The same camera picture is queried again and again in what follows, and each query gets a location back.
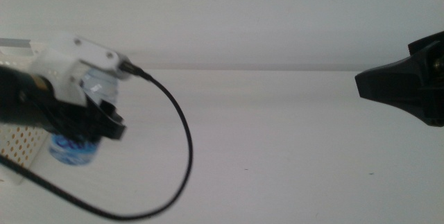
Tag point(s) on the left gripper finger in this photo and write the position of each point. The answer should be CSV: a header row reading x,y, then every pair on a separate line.
x,y
111,114

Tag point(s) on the white perforated plastic basket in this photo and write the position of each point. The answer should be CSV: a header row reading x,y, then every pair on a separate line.
x,y
21,147

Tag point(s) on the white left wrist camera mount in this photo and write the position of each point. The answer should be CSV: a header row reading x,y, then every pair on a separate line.
x,y
69,64

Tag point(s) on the clear water bottle blue cap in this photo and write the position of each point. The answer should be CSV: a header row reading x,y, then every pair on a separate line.
x,y
81,147

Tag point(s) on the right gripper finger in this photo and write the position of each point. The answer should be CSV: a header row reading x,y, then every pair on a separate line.
x,y
392,85

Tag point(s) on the grey metal bar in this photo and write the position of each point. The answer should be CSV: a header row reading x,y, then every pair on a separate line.
x,y
14,42

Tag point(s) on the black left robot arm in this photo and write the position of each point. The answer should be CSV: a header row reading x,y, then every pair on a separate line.
x,y
17,95

